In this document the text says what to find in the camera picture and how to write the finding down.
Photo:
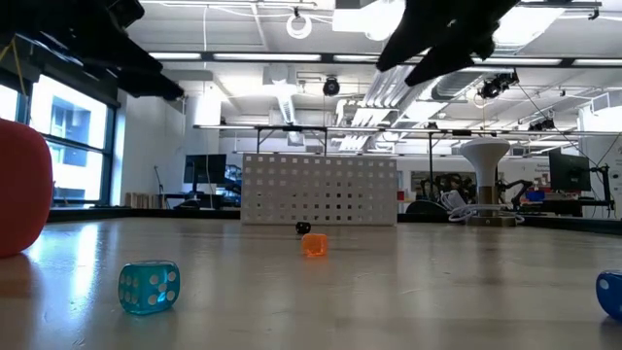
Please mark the row of wooden blocks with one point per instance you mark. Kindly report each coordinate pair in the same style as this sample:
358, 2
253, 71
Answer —
141, 200

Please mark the long ceiling light strip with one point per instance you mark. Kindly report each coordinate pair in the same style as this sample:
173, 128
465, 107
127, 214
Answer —
267, 57

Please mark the black computer monitor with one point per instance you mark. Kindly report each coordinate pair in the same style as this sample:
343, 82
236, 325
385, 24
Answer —
568, 172

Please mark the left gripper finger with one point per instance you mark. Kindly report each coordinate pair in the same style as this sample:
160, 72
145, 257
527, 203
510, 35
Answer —
126, 53
155, 87

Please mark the black ceiling camera cluster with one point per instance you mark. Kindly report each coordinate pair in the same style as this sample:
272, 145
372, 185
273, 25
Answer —
493, 87

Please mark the white mushroom table lamp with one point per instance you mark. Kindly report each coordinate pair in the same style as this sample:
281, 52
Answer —
486, 150

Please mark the black background monitor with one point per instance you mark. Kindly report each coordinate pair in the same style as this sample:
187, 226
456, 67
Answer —
204, 169

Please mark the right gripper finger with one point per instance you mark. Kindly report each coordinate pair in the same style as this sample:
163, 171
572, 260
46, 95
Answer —
413, 39
452, 56

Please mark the white perforated basket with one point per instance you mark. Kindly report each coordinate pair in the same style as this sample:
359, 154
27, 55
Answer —
316, 195

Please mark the large red foam die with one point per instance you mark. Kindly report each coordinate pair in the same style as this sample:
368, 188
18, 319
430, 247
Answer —
22, 189

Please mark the black background rig frame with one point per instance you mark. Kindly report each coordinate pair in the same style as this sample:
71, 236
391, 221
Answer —
291, 128

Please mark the ribbed silver ventilation duct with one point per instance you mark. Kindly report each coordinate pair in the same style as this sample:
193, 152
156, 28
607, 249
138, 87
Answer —
452, 90

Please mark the blue storage bin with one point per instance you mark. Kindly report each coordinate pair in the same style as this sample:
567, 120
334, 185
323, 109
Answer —
534, 196

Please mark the small teal transparent die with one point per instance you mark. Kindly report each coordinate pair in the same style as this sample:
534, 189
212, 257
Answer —
146, 291

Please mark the large glass window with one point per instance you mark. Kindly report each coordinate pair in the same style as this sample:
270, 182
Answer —
73, 146

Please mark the small orange transparent die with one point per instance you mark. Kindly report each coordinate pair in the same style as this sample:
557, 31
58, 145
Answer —
315, 244

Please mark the small black die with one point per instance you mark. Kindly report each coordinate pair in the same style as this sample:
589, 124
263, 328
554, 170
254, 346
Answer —
302, 228

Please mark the small blue die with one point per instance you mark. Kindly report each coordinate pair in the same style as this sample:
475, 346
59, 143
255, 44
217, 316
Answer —
611, 296

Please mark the black ceiling spotlight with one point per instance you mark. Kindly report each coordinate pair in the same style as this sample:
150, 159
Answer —
331, 86

